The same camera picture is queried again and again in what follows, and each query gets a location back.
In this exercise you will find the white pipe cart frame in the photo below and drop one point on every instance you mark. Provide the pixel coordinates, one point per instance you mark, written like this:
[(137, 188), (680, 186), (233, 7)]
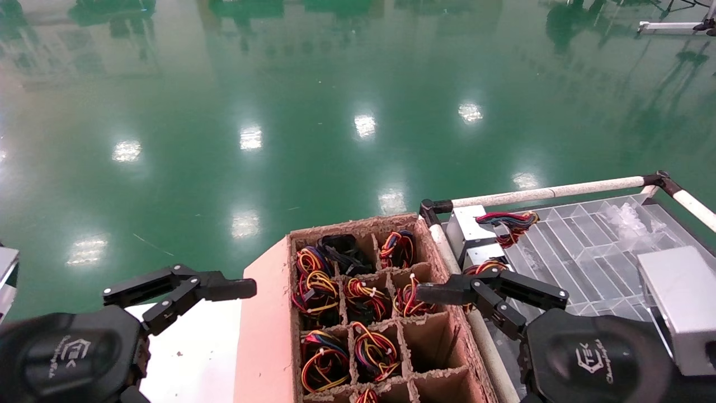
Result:
[(531, 195)]

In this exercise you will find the brown cardboard divider box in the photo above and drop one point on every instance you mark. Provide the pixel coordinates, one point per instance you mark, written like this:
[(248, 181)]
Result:
[(425, 341)]

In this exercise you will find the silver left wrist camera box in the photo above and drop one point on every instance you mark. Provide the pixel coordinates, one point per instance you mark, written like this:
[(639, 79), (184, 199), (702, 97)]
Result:
[(6, 274)]

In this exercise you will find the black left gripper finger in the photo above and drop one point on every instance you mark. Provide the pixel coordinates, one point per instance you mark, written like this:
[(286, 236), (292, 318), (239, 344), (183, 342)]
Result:
[(134, 396), (224, 288)]

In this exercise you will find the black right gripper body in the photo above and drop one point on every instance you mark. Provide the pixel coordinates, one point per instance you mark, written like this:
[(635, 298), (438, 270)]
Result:
[(587, 364)]

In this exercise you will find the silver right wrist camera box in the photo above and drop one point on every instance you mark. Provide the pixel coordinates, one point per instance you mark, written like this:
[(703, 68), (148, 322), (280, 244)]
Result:
[(682, 302)]

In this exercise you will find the clear plastic divider tray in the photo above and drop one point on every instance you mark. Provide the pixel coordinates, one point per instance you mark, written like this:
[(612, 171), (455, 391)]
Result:
[(587, 246)]

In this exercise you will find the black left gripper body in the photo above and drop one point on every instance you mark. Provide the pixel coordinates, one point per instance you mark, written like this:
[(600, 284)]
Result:
[(67, 358)]

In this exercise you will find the crumpled clear plastic bag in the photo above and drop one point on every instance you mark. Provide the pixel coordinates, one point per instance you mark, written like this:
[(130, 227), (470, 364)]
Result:
[(629, 218)]

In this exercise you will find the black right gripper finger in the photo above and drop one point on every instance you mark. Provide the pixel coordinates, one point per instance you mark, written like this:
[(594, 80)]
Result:
[(447, 294)]

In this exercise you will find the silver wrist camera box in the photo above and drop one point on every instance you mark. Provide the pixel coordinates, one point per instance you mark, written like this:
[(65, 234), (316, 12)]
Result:
[(682, 302), (6, 274)]

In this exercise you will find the white floor stand frame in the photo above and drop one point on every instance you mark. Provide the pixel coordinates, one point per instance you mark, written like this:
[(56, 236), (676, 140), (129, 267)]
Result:
[(665, 26)]

